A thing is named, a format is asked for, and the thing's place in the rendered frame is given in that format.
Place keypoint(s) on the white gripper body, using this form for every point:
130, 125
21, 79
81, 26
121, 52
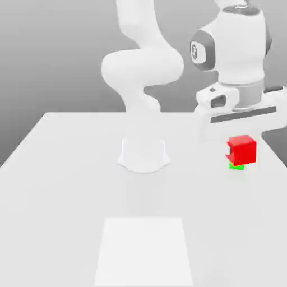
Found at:
242, 125

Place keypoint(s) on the small red cube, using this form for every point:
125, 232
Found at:
243, 150

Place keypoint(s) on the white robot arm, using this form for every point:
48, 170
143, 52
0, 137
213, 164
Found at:
143, 65

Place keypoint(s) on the small green cube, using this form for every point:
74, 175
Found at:
236, 167

